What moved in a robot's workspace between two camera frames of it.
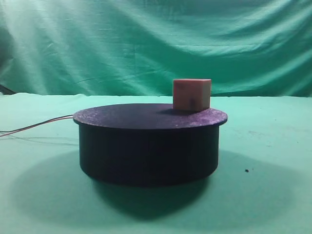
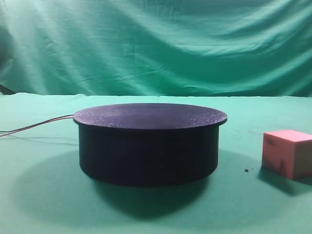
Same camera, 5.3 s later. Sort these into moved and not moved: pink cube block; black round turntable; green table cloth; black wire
Moved: pink cube block
Not moved: green table cloth; black wire; black round turntable
